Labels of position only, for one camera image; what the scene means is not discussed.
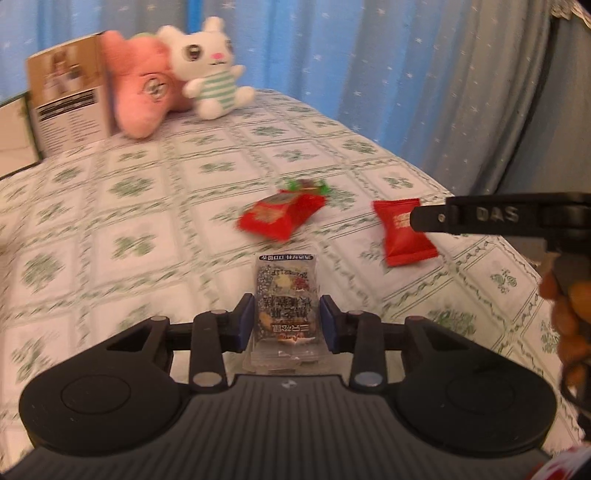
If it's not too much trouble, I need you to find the clear sesame snack packet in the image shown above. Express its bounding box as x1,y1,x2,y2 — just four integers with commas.
246,253,328,374

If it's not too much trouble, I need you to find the red square snack packet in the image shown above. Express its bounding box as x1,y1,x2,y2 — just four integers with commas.
373,198,439,267

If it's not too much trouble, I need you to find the large red snack packet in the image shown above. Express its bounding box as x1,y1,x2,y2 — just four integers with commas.
238,179,331,242

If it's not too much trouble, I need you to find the person's right hand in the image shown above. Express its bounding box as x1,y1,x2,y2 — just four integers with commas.
539,253,590,392

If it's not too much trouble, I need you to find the grey side curtain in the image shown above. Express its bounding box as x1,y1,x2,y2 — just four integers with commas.
497,15,590,193

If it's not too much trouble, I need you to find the floral white tablecloth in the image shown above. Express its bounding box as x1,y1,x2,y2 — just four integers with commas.
1,90,561,469

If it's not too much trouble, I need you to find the blue star curtain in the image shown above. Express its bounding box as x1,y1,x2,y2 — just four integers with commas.
1,1,551,195

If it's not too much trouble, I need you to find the pink star plush toy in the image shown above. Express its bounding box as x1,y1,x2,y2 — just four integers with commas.
100,30,192,139

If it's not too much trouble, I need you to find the white flat cardboard box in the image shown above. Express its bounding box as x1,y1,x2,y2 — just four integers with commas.
0,92,43,179

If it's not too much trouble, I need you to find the white bunny plush toy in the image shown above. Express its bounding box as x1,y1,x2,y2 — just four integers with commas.
156,16,256,120

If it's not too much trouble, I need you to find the tall product box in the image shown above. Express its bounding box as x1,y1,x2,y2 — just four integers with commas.
26,34,112,156

